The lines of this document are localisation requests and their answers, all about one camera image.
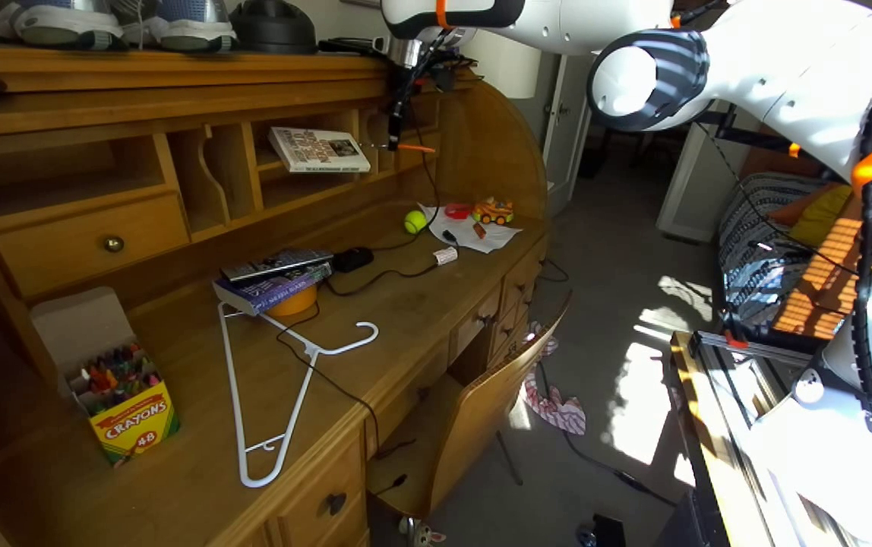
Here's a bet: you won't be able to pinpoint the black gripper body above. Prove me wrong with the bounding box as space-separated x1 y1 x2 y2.
385 57 429 108

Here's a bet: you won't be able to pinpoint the white book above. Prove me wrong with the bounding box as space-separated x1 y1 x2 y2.
266 123 373 178

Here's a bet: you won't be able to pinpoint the purple book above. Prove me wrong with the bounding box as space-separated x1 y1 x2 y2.
211 264 333 318

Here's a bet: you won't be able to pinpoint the black flat item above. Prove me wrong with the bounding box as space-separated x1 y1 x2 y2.
317 33 399 61

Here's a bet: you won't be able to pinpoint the white paper sheet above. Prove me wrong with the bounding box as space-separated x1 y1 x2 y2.
419 205 525 259

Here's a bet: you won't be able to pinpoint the black round object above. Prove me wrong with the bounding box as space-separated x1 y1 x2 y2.
229 0 319 57

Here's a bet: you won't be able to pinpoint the white door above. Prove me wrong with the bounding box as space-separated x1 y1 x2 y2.
541 48 605 194

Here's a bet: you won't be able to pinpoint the grey remote control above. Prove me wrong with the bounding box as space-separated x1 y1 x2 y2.
219 250 338 290

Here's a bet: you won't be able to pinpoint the orange bowl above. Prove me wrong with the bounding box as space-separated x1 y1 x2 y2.
266 285 322 329

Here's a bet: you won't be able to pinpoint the grey white sneaker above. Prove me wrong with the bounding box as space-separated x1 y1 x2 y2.
113 0 240 57
0 0 125 53

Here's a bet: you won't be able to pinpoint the wooden chair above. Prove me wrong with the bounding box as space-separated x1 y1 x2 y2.
364 292 573 522

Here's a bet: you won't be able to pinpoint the white cabinet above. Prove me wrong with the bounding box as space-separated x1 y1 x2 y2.
652 118 751 246

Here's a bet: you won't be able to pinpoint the white plastic clothes hanger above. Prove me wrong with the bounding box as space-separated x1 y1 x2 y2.
215 301 382 493

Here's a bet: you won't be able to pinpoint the red white cloth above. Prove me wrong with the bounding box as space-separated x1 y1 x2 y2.
522 367 593 437

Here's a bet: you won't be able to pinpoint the wooden roll-top desk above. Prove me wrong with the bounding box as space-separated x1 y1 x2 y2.
0 42 559 547

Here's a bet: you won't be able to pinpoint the small wooden pigeonhole drawer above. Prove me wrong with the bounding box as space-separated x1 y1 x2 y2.
0 191 191 305

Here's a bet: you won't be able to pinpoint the grey striped fabric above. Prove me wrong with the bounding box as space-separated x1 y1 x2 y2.
715 171 812 338

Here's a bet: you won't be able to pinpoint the yellow green crayon box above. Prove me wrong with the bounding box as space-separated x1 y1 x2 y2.
29 285 182 467

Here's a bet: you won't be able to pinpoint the wooden desk drawer with knob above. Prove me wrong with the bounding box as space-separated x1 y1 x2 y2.
266 433 370 547

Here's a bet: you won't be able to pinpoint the small metal object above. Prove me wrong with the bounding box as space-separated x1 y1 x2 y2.
394 515 449 547

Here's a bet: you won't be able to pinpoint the black bar with orange clamps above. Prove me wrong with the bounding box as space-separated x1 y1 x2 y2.
691 105 862 194

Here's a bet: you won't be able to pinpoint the yellow cushion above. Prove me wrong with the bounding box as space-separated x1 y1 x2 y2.
790 184 855 250

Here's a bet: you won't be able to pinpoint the wooden planks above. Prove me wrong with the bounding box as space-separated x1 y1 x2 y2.
667 332 773 547

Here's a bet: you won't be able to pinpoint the orange slatted bench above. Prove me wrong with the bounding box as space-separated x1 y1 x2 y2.
769 191 872 349

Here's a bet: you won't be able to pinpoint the black floor object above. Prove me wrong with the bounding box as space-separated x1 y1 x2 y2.
573 509 628 547

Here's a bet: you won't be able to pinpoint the white board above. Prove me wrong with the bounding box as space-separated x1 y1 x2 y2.
734 376 872 547

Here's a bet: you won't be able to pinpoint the thin black cable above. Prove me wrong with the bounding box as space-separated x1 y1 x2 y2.
272 332 385 433

